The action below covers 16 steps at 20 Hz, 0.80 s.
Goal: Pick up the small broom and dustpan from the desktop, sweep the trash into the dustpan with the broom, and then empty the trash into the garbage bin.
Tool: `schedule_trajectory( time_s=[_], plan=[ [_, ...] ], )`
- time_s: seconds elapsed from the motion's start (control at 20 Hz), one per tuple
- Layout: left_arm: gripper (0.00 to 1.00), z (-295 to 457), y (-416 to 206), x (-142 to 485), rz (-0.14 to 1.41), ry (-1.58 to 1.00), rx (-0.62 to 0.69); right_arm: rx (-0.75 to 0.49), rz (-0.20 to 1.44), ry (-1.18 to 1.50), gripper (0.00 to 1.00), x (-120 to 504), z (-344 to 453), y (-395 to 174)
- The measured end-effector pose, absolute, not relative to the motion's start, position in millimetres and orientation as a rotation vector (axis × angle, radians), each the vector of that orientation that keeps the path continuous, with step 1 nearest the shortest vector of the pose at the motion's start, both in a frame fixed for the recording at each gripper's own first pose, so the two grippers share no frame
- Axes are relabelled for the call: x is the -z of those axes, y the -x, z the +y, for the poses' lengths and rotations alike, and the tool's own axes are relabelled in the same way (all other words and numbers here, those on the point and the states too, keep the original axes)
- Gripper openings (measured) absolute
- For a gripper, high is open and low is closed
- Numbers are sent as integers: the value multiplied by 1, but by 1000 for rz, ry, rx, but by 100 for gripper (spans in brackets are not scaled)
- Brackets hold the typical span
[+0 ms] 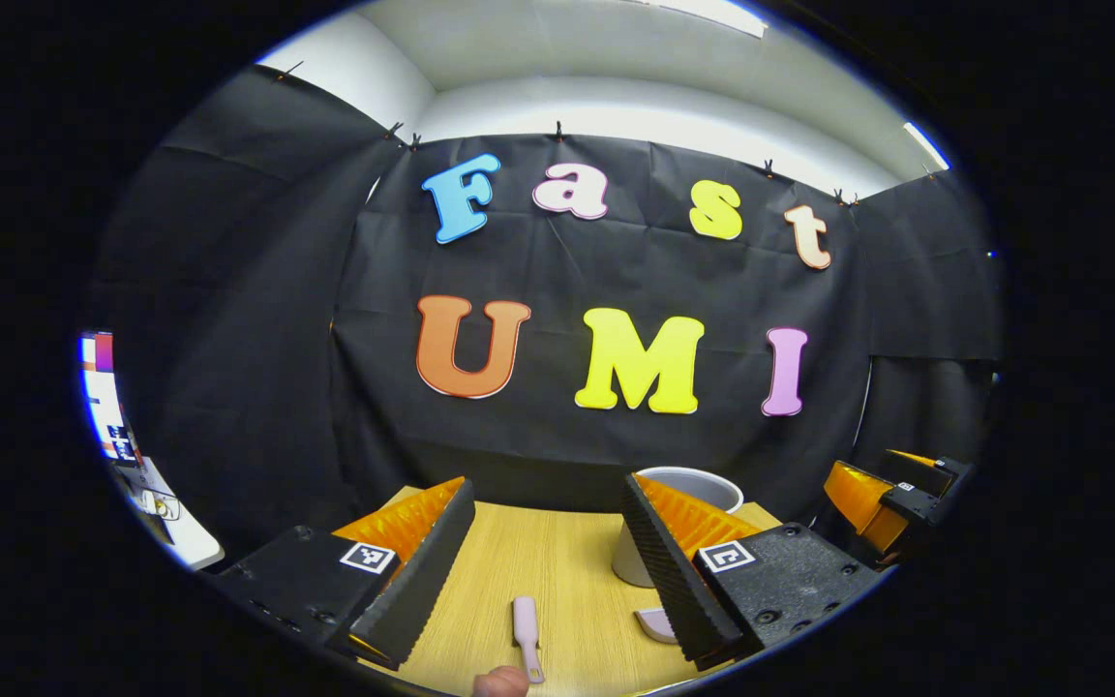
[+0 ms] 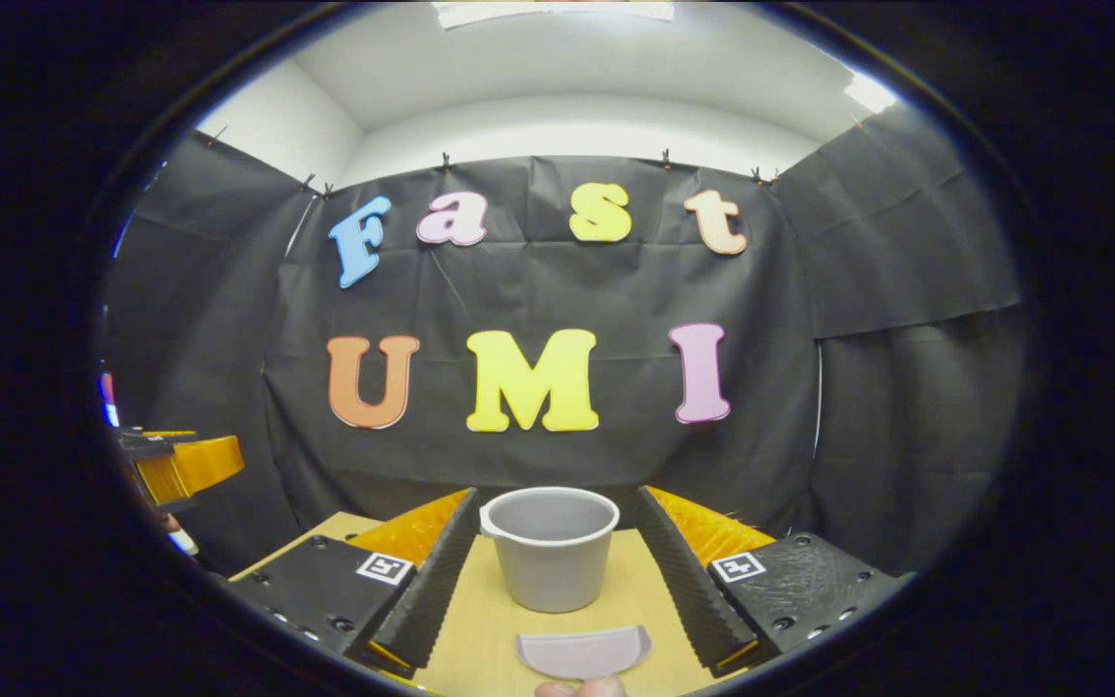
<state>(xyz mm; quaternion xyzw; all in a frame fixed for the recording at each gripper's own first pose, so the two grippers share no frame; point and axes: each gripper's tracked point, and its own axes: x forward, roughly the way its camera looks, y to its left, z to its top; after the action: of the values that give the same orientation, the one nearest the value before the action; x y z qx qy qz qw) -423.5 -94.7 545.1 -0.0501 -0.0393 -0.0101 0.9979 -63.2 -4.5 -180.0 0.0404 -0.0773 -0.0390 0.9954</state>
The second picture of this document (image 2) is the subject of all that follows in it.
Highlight light grey plastic dustpan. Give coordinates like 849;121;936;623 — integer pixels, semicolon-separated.
516;625;652;681

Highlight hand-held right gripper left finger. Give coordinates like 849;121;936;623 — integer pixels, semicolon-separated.
228;487;479;679

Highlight wooden desktop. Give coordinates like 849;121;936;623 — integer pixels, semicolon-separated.
228;511;762;697

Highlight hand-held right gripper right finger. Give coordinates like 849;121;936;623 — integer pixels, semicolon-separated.
635;484;917;680

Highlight grey plastic garbage bin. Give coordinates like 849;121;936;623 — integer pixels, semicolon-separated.
479;486;620;614

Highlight small ceiling light panel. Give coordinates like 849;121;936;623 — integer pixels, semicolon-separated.
844;75;898;115

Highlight large ceiling light panel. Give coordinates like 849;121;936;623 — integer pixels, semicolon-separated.
432;0;677;28

